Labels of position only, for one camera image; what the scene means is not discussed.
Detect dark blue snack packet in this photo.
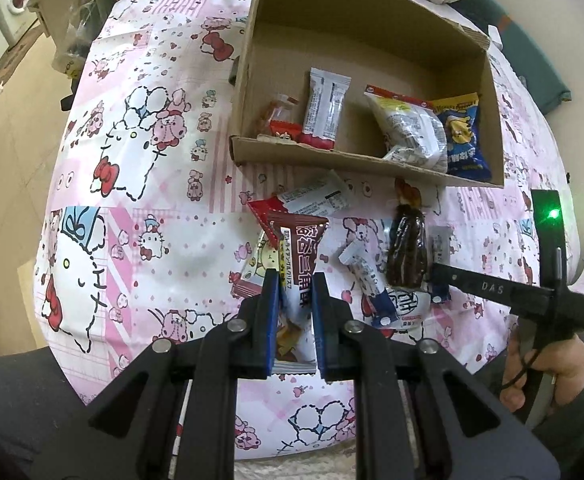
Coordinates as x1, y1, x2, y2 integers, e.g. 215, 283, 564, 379
429, 225, 453, 306

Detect brown triangular snack packet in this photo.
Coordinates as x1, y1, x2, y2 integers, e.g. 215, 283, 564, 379
264, 212, 329, 376

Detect pink cartoon printed bedsheet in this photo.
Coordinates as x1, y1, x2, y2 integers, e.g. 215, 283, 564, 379
32, 0, 584, 461

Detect flat white snack packet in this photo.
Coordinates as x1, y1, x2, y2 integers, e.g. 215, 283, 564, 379
387, 285, 432, 328

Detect clear orange snack packet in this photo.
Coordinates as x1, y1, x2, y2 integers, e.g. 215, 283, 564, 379
257, 94, 299, 137

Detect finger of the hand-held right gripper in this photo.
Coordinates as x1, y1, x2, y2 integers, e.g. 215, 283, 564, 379
429, 261, 528, 318

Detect white silver snack packet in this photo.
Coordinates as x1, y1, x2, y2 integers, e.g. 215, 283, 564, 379
364, 85, 448, 173

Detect white bar packet red end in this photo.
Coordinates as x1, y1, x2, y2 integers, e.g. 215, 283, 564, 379
247, 170, 353, 241
296, 67, 352, 151

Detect small red candy packet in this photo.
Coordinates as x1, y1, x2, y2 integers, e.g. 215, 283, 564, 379
269, 121, 305, 145

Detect person's right hand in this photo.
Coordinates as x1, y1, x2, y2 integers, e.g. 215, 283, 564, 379
499, 327, 584, 416

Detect clear plastic bag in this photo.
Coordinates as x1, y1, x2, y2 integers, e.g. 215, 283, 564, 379
52, 0, 98, 78

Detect white and blue stick packet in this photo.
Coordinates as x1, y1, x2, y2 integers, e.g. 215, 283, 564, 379
337, 240, 398, 328

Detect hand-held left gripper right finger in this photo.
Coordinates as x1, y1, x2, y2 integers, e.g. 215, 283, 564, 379
311, 276, 560, 480

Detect brown cardboard box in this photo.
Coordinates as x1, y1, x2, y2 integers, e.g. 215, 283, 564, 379
228, 0, 505, 190

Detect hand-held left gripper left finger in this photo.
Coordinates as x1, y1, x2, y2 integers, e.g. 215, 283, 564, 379
87, 267, 280, 480

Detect blue and yellow chip packet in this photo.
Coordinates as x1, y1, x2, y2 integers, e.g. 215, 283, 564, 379
432, 92, 493, 177

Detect person's dark pants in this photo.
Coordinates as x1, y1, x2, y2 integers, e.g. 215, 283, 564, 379
0, 345, 584, 480

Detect yellow cartoon snack packet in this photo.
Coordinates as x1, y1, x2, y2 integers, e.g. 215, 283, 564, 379
232, 232, 278, 301

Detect dark brown fruit packet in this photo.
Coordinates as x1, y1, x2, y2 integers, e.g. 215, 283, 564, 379
386, 177, 429, 288

